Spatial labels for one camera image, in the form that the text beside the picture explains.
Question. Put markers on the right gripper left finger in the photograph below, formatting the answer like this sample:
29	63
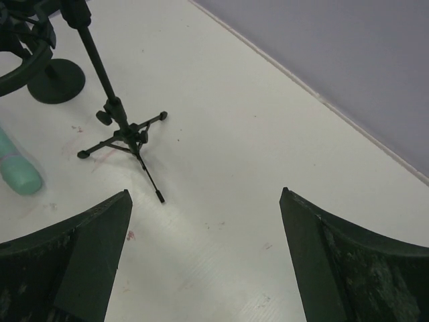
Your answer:
66	271

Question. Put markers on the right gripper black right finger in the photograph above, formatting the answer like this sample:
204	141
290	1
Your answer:
345	272

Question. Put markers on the teal microphone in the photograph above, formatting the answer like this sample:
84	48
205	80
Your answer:
16	170

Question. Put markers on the black round-base mic stand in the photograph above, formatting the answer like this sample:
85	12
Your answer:
61	81

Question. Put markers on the black tripod mic stand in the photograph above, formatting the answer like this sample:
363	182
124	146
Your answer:
26	32

